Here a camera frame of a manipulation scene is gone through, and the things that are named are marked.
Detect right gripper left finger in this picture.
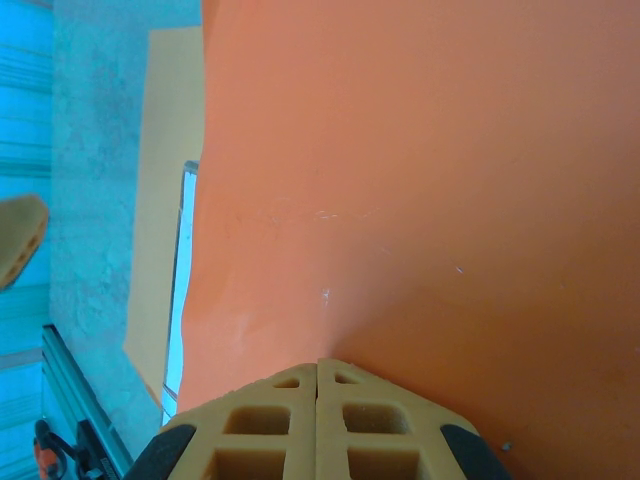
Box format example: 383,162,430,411
124,362,320,480

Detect pink gift box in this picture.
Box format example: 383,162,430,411
162,159,201,426

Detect aluminium rail frame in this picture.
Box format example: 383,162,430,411
40,323,134,480

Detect orange wrapping paper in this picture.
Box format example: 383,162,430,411
122,0,640,480

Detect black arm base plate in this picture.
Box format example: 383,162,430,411
74,419,121,480

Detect red black power wires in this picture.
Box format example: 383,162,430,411
32,418,81,480

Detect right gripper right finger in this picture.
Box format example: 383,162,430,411
318,357,514,480

